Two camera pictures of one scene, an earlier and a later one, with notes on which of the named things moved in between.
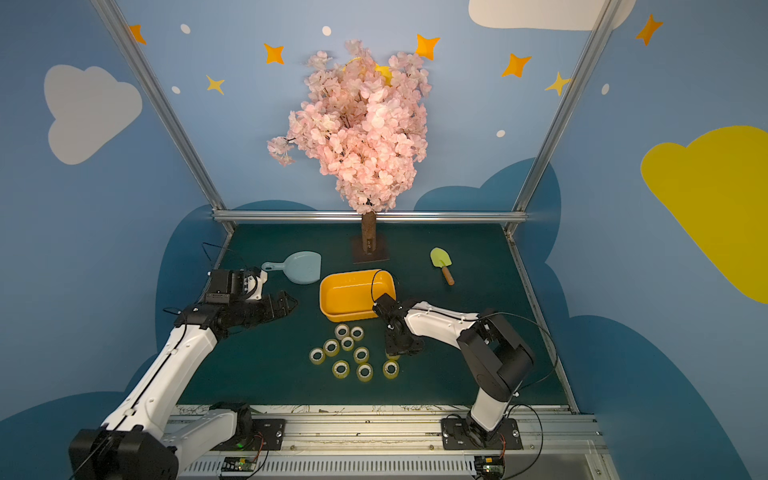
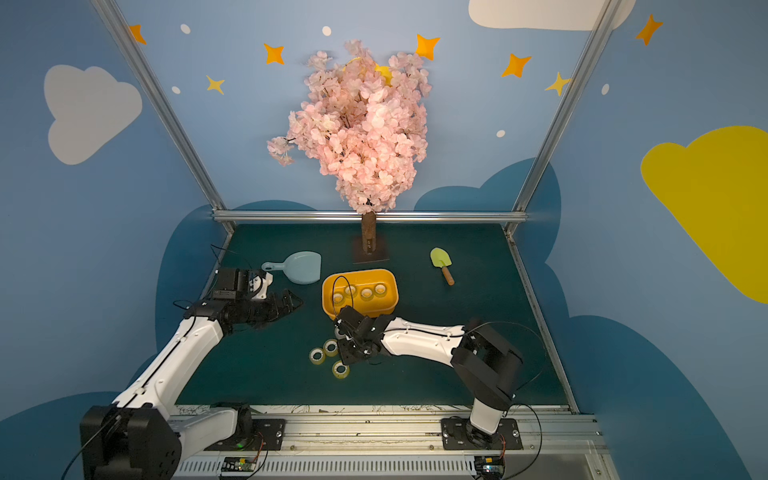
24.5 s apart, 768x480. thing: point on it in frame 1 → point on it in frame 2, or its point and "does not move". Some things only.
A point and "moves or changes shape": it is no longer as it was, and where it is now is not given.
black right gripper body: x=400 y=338 → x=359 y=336
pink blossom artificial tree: x=365 y=126 does not move
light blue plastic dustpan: x=301 y=267 does not move
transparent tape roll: x=316 y=356 does not move
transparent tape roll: x=356 y=333 moves or changes shape
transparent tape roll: x=341 y=369 → x=380 y=290
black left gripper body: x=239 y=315 does not move
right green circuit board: x=489 y=466 does not move
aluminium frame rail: x=332 y=216 does not move
